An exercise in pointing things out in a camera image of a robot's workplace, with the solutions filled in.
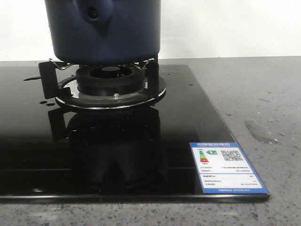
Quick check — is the black pot support grate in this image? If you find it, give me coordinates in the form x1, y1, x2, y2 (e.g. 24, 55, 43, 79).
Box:
39, 58, 166, 111

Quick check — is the black gas burner head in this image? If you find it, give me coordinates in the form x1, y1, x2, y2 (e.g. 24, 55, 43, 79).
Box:
76, 66, 146, 96

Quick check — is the blue energy label sticker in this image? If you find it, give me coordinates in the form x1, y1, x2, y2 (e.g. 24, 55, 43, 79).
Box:
190, 142, 269, 194

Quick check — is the dark blue cooking pot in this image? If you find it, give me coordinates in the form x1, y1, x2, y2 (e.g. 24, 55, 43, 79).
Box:
45, 0, 161, 65

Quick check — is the black glass gas cooktop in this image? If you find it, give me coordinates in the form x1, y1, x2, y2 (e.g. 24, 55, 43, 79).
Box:
0, 65, 269, 203

